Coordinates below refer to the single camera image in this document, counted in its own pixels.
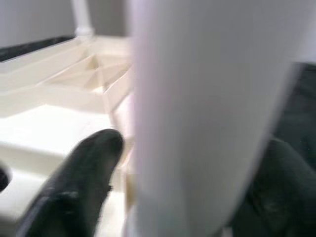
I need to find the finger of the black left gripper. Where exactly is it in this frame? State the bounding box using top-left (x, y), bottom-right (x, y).
top-left (0, 160), bottom-right (13, 192)

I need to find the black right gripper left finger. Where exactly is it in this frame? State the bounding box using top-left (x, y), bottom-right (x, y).
top-left (14, 129), bottom-right (124, 237)

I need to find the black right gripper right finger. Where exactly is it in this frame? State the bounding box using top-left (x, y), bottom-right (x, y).
top-left (227, 138), bottom-right (316, 237)

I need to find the white plastic table top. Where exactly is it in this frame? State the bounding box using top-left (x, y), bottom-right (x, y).
top-left (0, 34), bottom-right (139, 237)

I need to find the white plastic table leg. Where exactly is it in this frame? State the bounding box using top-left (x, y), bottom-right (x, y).
top-left (123, 0), bottom-right (302, 237)
top-left (71, 0), bottom-right (96, 40)

